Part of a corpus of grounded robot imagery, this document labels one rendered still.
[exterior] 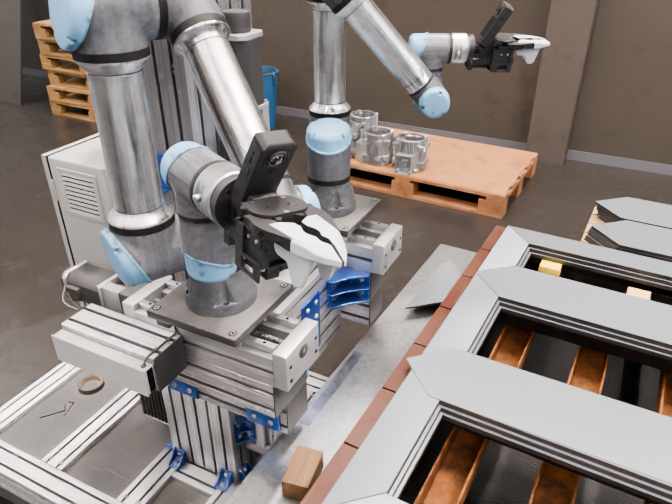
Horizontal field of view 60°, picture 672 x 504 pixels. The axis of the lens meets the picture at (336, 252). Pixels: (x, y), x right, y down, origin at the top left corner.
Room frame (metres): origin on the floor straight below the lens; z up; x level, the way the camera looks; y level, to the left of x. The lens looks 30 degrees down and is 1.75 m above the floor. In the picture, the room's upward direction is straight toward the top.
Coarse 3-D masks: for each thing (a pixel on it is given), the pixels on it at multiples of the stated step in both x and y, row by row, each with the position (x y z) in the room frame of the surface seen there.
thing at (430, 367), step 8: (440, 352) 1.07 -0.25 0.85; (448, 352) 1.07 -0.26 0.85; (424, 360) 1.04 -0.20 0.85; (432, 360) 1.04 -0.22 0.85; (440, 360) 1.04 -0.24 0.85; (448, 360) 1.04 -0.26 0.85; (416, 368) 1.02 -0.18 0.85; (424, 368) 1.02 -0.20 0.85; (432, 368) 1.02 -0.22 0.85; (440, 368) 1.02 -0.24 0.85; (424, 376) 0.99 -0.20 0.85; (432, 376) 0.99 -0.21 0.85; (424, 384) 0.97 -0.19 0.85; (432, 384) 0.97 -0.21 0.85
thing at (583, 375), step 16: (592, 352) 1.28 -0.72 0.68; (576, 368) 1.21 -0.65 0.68; (592, 368) 1.21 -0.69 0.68; (576, 384) 1.15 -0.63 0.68; (592, 384) 1.15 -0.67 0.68; (544, 464) 0.89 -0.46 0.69; (544, 480) 0.85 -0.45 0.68; (560, 480) 0.85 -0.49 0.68; (576, 480) 0.82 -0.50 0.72; (544, 496) 0.81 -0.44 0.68; (560, 496) 0.81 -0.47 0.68
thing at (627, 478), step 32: (544, 256) 1.56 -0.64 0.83; (576, 256) 1.53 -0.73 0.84; (544, 320) 1.23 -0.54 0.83; (576, 320) 1.21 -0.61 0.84; (448, 416) 0.90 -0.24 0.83; (480, 416) 0.88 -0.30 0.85; (416, 448) 0.80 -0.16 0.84; (544, 448) 0.80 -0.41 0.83; (608, 480) 0.74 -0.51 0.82; (640, 480) 0.73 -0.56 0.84
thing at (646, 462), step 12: (648, 420) 0.86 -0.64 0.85; (660, 420) 0.86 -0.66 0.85; (648, 432) 0.83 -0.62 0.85; (660, 432) 0.83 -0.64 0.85; (648, 444) 0.80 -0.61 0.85; (660, 444) 0.80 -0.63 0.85; (636, 456) 0.77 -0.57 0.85; (648, 456) 0.77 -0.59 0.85; (660, 456) 0.77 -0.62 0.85; (636, 468) 0.74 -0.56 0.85; (648, 468) 0.74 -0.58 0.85; (660, 468) 0.74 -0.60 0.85
